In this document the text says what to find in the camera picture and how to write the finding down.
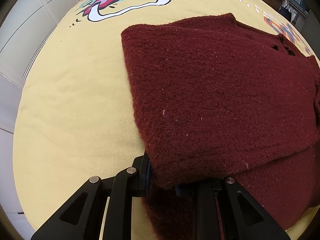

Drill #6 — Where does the dark paper shopping bag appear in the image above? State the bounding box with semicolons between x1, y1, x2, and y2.
279;5;292;22

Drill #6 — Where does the yellow dinosaur print bedspread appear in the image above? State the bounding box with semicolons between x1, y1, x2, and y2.
12;0;320;240

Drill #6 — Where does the white panelled wardrobe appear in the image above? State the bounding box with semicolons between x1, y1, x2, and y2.
1;0;80;239

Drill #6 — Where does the dark red knit sweater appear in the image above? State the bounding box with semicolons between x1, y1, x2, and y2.
121;14;319;239

